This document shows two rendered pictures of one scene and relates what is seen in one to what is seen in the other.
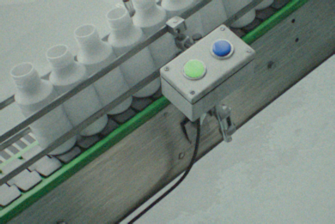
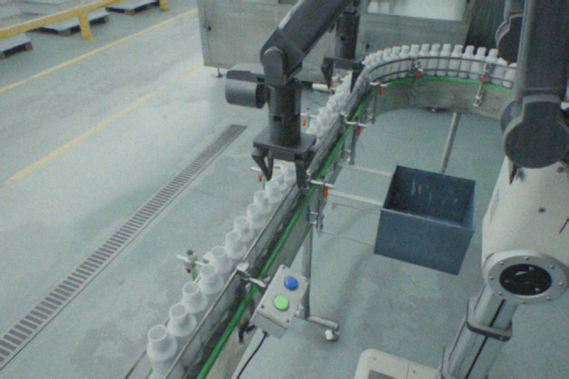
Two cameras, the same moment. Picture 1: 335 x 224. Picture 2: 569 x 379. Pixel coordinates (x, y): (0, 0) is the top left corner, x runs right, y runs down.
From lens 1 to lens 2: 69 cm
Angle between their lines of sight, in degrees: 31
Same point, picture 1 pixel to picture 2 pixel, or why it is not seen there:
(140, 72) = (221, 306)
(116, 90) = (208, 325)
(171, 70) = (266, 306)
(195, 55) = (275, 291)
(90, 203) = not seen: outside the picture
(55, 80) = (177, 332)
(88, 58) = (195, 308)
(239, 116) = not seen: hidden behind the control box
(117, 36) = (209, 286)
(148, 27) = (224, 273)
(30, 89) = (165, 347)
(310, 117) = not seen: hidden behind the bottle
